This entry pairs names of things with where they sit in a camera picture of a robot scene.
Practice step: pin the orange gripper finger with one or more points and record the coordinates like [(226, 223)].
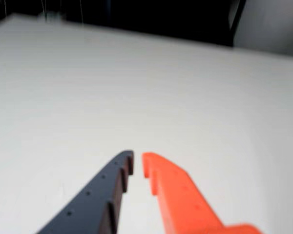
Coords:
[(180, 200)]

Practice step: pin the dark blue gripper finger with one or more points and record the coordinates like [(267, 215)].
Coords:
[(92, 202)]

